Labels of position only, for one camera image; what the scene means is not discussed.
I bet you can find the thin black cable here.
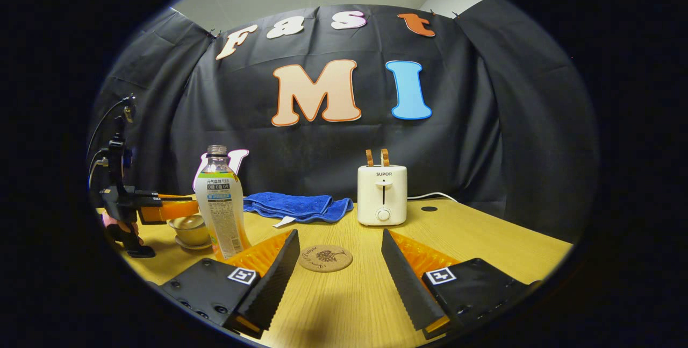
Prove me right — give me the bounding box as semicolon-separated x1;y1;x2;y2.
86;95;135;187

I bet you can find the clear water bottle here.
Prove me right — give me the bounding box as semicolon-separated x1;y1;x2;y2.
193;145;252;261

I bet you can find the black backdrop cloth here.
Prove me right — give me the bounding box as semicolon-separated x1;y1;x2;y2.
89;4;600;244

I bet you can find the round cork coaster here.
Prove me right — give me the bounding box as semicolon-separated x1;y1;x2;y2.
298;245;354;273

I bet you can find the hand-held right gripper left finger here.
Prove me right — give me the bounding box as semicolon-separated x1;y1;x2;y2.
160;229;300;339

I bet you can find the white toaster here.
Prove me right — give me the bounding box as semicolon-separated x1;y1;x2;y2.
357;164;408;226

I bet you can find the white toaster cable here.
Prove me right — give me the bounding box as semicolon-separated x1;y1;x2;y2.
407;192;457;202

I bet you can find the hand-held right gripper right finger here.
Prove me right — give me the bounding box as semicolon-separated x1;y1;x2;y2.
381;229;541;339

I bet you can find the blue towel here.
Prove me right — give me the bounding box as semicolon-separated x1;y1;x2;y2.
243;192;354;228

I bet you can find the cream saucer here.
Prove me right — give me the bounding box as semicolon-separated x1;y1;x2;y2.
175;238;213;251

